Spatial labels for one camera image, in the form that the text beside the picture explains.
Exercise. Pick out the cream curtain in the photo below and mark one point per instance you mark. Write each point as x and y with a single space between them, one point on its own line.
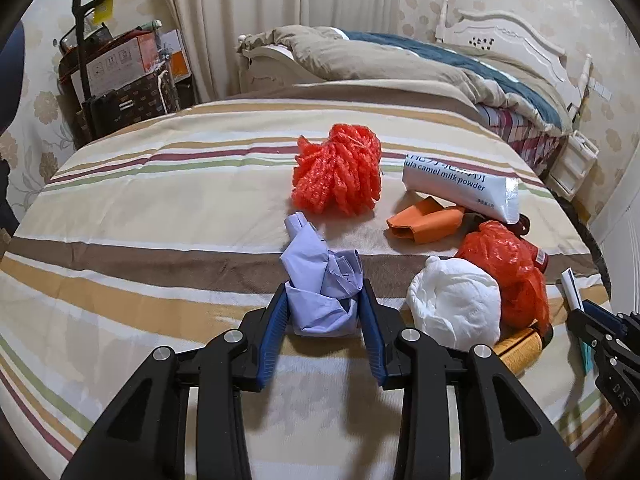
260 20

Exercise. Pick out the white tissue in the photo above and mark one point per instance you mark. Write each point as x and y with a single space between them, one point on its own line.
450 305

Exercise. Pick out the black hand trolley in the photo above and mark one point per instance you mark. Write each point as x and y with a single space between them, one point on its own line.
80 35

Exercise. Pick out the black bin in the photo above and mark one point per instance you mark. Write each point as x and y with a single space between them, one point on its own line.
595 245

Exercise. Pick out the red foam fruit net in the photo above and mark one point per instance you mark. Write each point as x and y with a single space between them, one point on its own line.
340 170

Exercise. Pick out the white bed footboard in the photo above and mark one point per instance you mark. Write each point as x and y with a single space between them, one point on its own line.
265 67

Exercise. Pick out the white drawer unit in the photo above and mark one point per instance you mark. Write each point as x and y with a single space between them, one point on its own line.
572 165

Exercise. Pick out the white teal paper packet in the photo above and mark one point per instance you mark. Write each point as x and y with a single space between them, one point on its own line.
572 290

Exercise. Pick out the person's dark blue clothing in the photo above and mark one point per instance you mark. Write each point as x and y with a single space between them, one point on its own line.
10 75

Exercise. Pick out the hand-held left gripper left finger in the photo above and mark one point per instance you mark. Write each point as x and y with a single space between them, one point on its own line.
274 330

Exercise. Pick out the plaid bed sheet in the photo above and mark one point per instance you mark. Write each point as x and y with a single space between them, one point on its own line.
525 135

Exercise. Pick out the beige teal duvet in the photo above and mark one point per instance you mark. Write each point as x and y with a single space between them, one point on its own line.
380 60

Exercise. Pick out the purple paper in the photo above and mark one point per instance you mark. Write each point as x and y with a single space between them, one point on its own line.
320 285

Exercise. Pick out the yellow tag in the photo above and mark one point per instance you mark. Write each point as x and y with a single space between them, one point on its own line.
105 7

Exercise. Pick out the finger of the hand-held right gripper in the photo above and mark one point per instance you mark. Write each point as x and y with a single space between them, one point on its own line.
607 314
595 335

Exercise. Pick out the orange paper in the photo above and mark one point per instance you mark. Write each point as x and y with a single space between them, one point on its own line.
425 225

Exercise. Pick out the white bed headboard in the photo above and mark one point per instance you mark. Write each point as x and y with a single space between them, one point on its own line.
510 30

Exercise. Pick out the dark red bag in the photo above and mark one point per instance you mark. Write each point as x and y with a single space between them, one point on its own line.
67 70

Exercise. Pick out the white powder packet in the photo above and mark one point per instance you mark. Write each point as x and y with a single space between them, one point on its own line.
450 187

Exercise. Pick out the white wall socket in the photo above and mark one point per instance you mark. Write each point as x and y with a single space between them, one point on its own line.
600 89

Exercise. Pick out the grey orange cardboard box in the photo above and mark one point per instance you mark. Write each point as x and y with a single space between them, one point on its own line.
120 60

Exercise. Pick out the white orange cardboard box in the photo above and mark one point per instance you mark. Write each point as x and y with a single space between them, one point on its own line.
177 55

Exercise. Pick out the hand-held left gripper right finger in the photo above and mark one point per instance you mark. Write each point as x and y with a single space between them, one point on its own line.
374 340

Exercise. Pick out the dark red labelled packet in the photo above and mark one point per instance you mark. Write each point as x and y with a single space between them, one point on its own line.
540 258

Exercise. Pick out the red plastic bag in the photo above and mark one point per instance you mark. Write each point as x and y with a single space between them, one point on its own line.
505 260

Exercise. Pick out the white cabinet door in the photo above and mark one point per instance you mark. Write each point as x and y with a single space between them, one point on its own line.
622 230

